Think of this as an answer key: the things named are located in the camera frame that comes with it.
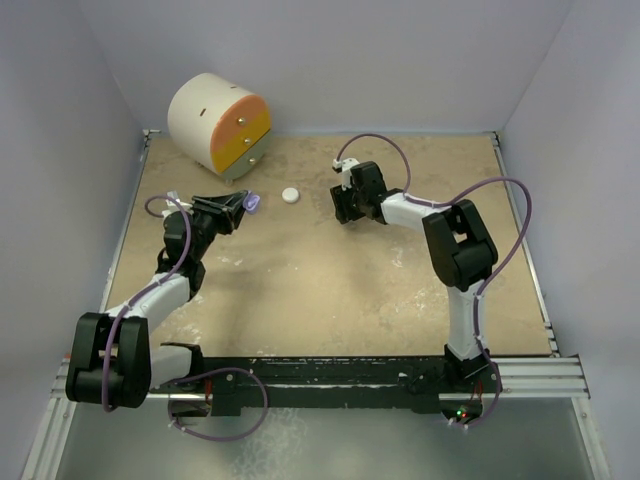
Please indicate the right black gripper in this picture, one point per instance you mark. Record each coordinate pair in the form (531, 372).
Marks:
(341, 198)

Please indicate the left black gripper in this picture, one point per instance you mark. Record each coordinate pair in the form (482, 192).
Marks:
(226, 210)

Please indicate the purple earbud charging case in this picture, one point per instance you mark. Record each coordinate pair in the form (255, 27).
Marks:
(251, 202)

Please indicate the white earbud charging case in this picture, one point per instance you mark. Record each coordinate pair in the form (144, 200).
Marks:
(290, 195)

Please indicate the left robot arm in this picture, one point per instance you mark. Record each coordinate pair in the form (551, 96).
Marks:
(112, 363)

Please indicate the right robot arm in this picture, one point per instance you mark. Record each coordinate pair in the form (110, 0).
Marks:
(460, 248)

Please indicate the round mini drawer cabinet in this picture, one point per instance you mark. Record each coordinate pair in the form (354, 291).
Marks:
(220, 125)

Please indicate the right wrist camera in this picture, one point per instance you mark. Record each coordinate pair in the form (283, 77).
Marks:
(343, 168)

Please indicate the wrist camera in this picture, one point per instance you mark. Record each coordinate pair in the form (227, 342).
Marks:
(343, 168)
(174, 204)

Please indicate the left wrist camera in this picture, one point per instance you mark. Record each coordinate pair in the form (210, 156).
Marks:
(174, 204)

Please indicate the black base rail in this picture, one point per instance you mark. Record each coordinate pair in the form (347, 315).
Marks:
(421, 384)

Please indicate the aluminium frame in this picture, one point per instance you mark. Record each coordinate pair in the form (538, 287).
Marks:
(522, 377)

